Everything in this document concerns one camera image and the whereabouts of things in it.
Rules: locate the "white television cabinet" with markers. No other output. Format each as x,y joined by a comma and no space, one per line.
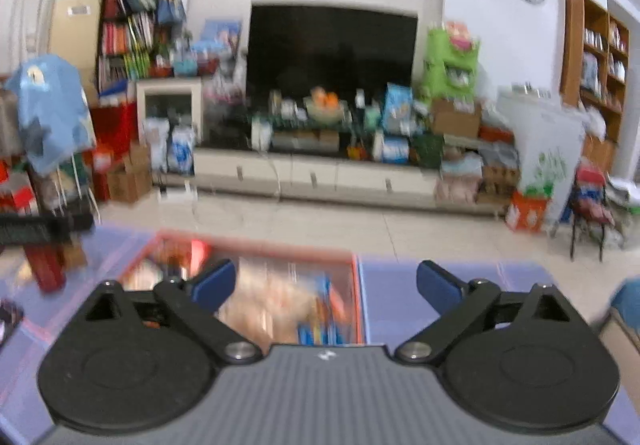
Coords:
340,177

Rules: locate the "green hanging organizer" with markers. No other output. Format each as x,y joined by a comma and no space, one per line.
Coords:
450,60

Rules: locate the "red storage box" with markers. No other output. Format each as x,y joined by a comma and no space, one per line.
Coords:
112,140

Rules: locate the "blue cookie packet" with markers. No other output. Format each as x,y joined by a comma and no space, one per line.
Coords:
320,315

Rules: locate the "blue grid table mat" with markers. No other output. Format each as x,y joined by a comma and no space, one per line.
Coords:
400,295

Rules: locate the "black bookshelf with books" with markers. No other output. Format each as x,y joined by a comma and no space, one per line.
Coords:
145,10

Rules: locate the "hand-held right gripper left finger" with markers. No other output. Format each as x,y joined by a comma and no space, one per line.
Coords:
215,282

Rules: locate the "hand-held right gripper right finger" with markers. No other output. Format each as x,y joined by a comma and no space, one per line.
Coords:
440,285

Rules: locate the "beige standing air conditioner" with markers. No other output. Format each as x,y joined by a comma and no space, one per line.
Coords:
77,25

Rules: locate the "white glass door cabinet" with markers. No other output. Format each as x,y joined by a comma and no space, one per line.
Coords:
169,110

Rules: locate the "blue stool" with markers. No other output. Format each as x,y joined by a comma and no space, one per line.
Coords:
627,297

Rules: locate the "orange white carton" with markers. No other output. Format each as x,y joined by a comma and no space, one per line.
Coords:
527,212

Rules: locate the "black television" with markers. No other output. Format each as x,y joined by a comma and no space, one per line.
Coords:
332,70

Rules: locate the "fruit bowl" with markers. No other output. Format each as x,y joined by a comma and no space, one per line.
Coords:
325,106

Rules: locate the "red folding chair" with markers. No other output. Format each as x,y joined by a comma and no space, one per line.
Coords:
590,205

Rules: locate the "blue white bag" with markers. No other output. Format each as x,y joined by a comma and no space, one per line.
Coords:
181,150

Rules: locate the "orange cardboard box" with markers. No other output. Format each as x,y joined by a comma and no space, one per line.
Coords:
260,285

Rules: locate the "red drink can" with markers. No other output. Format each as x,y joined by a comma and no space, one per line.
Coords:
46,270

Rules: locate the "brown cardboard box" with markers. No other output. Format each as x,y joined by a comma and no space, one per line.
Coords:
456,117

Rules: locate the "small cardboard box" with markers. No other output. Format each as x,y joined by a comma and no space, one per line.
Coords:
129,175

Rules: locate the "wooden bookshelf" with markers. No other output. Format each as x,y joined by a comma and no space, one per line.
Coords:
595,70

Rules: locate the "blue white carton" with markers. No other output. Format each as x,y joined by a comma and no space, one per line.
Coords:
398,107

